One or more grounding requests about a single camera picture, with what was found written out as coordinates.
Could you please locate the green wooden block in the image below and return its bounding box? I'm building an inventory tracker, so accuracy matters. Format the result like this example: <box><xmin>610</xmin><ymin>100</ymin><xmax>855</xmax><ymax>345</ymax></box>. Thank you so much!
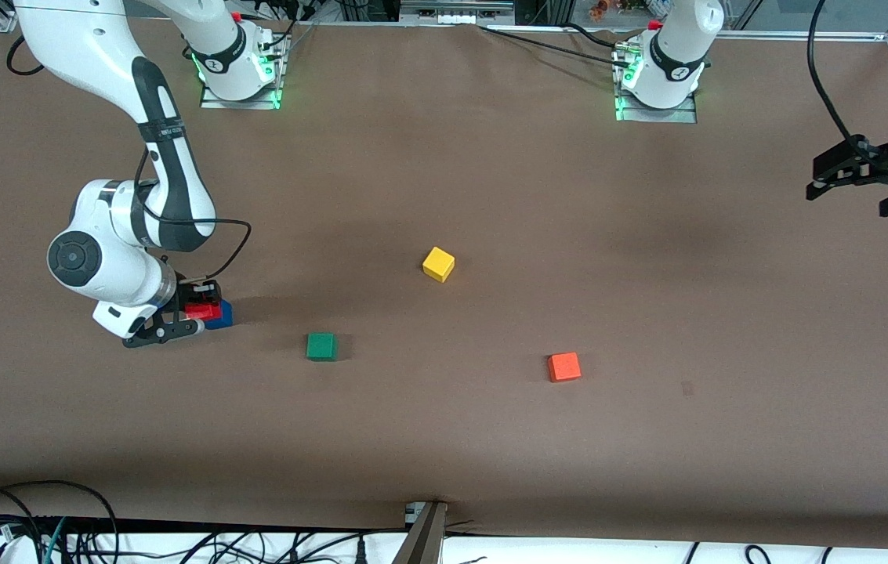
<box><xmin>306</xmin><ymin>332</ymin><xmax>339</xmax><ymax>363</ymax></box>

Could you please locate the yellow wooden block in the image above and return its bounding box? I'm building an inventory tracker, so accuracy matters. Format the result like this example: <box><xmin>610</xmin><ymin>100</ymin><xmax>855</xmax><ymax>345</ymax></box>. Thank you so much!
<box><xmin>422</xmin><ymin>246</ymin><xmax>456</xmax><ymax>284</ymax></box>

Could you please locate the orange wooden block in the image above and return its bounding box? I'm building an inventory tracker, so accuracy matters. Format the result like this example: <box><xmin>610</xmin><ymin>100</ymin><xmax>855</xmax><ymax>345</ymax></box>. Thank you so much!
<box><xmin>547</xmin><ymin>352</ymin><xmax>582</xmax><ymax>384</ymax></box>

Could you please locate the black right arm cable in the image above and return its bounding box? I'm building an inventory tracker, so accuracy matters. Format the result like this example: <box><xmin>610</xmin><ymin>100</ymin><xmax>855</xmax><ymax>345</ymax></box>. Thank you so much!
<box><xmin>6</xmin><ymin>35</ymin><xmax>253</xmax><ymax>284</ymax></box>

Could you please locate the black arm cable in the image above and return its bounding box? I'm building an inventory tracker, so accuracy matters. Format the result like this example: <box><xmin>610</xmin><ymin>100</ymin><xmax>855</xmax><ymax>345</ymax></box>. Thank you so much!
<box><xmin>806</xmin><ymin>0</ymin><xmax>868</xmax><ymax>150</ymax></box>
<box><xmin>6</xmin><ymin>35</ymin><xmax>253</xmax><ymax>284</ymax></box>

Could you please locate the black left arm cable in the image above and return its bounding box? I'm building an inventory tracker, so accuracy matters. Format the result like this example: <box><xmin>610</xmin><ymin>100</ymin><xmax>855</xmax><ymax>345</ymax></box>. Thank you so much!
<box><xmin>806</xmin><ymin>0</ymin><xmax>868</xmax><ymax>150</ymax></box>

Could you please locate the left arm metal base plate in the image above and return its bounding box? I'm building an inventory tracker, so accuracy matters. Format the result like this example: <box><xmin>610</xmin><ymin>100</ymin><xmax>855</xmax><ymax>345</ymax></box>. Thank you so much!
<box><xmin>616</xmin><ymin>92</ymin><xmax>699</xmax><ymax>125</ymax></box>

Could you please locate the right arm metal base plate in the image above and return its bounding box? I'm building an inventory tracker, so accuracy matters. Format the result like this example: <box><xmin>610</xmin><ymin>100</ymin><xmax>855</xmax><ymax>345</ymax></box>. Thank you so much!
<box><xmin>200</xmin><ymin>78</ymin><xmax>282</xmax><ymax>111</ymax></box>

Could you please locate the black looped cable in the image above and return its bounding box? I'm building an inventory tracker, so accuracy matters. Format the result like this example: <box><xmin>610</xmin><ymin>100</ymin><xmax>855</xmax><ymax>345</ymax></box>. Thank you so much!
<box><xmin>0</xmin><ymin>479</ymin><xmax>121</xmax><ymax>564</ymax></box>

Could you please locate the teal cable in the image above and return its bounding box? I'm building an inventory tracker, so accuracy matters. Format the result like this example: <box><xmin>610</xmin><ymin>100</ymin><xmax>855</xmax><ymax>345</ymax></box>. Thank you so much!
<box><xmin>42</xmin><ymin>517</ymin><xmax>69</xmax><ymax>564</ymax></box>

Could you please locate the black cable across table edge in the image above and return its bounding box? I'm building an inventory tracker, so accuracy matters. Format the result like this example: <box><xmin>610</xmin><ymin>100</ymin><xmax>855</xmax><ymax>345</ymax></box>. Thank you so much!
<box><xmin>478</xmin><ymin>23</ymin><xmax>634</xmax><ymax>73</ymax></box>

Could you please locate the grey camera mount bar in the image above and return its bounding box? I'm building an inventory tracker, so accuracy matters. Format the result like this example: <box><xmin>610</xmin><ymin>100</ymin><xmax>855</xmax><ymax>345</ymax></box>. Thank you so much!
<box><xmin>393</xmin><ymin>501</ymin><xmax>449</xmax><ymax>564</ymax></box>

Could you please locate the silver network switch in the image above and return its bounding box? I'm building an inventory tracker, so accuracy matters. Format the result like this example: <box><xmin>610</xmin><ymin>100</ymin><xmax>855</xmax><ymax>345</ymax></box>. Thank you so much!
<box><xmin>400</xmin><ymin>0</ymin><xmax>516</xmax><ymax>25</ymax></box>

